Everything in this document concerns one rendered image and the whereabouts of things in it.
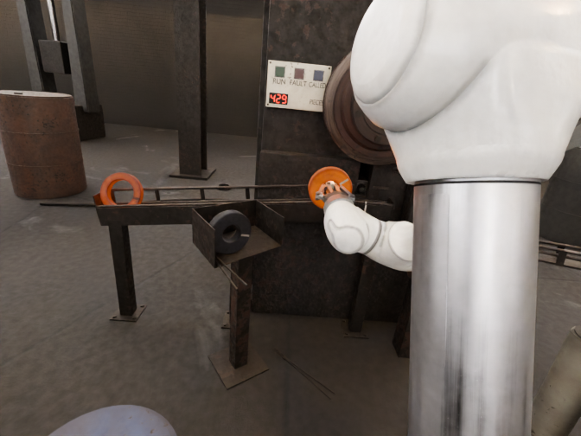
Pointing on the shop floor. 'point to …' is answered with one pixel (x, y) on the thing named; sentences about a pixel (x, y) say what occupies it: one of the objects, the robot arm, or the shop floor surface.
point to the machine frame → (307, 51)
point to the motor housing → (401, 341)
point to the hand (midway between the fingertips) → (330, 183)
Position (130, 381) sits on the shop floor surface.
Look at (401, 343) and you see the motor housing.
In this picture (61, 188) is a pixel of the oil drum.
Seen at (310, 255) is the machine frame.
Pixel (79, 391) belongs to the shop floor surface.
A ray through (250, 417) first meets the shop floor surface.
